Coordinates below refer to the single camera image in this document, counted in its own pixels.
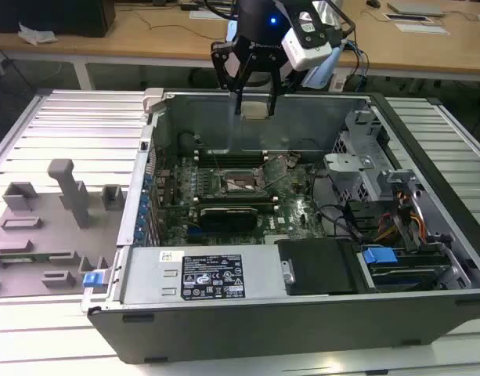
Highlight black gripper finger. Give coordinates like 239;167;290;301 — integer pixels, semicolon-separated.
262;54;304;118
210;39;253;116

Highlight silver CPU plate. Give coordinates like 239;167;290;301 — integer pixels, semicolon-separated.
240;101;273;121

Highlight metal socket cover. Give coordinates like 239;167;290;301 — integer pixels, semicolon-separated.
258;154;294;186

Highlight black RAM slot row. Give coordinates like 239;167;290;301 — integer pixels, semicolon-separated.
192;193;280;213
192;150;270;168

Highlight CPU socket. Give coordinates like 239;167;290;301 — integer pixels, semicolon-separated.
221;168;270;197

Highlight wooden desk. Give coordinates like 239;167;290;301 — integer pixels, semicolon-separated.
0;0;480;84

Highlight grey metal drive cage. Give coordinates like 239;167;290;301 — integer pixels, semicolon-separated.
323;109;390;197

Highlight green motherboard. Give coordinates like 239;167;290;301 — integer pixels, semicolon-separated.
153;151;327;248

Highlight black graphics card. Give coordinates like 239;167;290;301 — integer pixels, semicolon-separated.
200;206;261;233

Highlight grey flat device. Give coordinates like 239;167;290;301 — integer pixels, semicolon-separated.
387;1;447;18

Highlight black box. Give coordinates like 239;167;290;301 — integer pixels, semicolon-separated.
0;0;117;38

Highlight black drive bay panel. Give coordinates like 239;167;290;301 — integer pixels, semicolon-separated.
276;238;366;297

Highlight crumpled white paper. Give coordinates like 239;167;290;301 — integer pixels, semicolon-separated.
17;20;60;46

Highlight small white barcode sticker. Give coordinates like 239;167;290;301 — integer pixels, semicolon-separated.
159;250;185;264

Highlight black power supply label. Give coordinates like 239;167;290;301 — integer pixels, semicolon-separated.
180;253;247;302

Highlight blue disk carrier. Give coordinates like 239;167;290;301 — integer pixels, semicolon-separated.
362;245;399;272

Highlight silver power supply unit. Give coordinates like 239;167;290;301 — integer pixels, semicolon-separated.
119;246;288;306

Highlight grey parts rack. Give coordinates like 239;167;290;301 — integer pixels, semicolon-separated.
0;158;128;299

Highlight black open PC case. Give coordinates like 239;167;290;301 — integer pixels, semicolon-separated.
81;88;480;363

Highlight blue case latch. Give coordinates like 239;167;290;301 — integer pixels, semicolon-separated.
83;270;108;290

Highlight green RAM stick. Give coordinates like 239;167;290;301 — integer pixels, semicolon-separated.
0;255;52;264

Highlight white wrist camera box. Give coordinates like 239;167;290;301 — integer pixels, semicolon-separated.
282;9;345;73

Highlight grey case handle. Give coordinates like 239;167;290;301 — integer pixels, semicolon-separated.
142;87;167;115

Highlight blue cable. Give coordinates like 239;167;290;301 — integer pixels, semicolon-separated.
342;38;369;92

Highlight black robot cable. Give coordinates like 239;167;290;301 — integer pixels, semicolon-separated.
328;0;357;42

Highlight orange yellow wire bundle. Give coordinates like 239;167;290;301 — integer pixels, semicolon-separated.
374;187;428;244

